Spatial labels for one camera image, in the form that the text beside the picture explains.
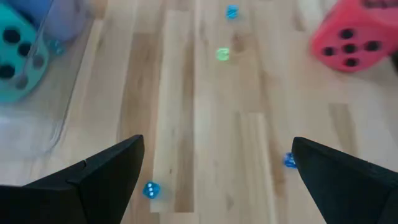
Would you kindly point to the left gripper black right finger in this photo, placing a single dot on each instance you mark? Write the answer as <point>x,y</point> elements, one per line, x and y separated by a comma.
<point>354,193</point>

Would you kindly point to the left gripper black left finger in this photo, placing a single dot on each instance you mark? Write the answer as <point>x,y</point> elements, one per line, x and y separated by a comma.
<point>68,199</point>

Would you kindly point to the small dark blue die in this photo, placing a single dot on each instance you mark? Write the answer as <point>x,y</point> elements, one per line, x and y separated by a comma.
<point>289,160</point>

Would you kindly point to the small blue translucent die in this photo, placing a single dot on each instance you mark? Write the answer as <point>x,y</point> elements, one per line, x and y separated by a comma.
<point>56,47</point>
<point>151,189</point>
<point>231,12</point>

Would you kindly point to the large teal foam die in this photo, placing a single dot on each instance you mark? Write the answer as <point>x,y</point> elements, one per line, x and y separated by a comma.
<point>15,84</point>

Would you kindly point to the large red foam die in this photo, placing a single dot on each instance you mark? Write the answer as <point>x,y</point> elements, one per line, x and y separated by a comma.
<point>351,17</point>

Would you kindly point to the small light green die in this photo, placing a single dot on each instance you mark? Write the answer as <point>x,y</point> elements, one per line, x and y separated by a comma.
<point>222,54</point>

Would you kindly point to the clear plastic bin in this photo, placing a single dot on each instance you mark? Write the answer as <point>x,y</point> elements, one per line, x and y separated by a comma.
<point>46,118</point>

